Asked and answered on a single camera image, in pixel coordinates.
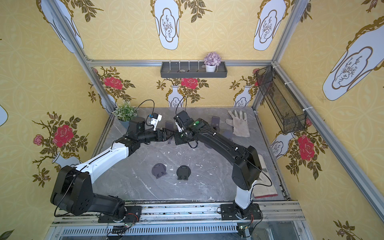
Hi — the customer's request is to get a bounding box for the grey wall shelf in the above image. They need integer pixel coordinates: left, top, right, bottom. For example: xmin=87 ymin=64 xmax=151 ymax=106
xmin=160 ymin=61 xmax=228 ymax=79

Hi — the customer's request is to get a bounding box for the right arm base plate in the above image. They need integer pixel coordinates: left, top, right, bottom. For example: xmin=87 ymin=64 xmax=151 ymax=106
xmin=219 ymin=203 xmax=262 ymax=220

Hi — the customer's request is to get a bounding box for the black wire mesh basket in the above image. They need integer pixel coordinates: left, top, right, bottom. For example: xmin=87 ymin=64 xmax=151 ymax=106
xmin=256 ymin=66 xmax=307 ymax=134

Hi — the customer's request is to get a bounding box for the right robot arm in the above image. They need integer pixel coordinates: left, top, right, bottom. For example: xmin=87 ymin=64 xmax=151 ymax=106
xmin=174 ymin=111 xmax=262 ymax=210

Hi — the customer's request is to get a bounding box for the grey work glove back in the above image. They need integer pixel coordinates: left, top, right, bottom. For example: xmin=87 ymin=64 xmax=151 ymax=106
xmin=226 ymin=110 xmax=250 ymax=138

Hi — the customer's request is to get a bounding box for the cream leather work glove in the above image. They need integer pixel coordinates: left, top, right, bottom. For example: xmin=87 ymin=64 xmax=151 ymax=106
xmin=253 ymin=155 xmax=278 ymax=199

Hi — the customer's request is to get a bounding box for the purple flower white pot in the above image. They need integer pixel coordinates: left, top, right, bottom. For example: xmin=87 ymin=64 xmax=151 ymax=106
xmin=204 ymin=52 xmax=222 ymax=73

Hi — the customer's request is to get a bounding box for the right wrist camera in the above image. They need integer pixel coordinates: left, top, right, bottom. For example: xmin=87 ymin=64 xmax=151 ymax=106
xmin=174 ymin=116 xmax=184 ymax=133

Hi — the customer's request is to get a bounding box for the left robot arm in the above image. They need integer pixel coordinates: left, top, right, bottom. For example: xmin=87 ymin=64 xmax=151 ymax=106
xmin=51 ymin=117 xmax=174 ymax=220

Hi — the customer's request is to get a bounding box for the black phone stand front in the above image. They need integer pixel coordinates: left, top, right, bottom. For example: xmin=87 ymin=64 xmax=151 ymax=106
xmin=177 ymin=165 xmax=192 ymax=181

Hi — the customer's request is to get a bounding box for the aluminium frame rail front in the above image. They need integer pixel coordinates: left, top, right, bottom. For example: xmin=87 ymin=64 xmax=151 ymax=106
xmin=46 ymin=201 xmax=313 ymax=240

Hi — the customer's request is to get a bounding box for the purple phone stand front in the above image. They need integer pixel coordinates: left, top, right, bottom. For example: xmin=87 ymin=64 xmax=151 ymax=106
xmin=152 ymin=163 xmax=167 ymax=179

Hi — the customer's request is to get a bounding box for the green plant blue pot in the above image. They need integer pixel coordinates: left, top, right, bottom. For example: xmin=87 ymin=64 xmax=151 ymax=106
xmin=113 ymin=101 xmax=137 ymax=130

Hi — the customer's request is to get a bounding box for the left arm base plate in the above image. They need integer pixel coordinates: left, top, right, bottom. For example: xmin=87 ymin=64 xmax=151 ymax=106
xmin=98 ymin=205 xmax=142 ymax=224

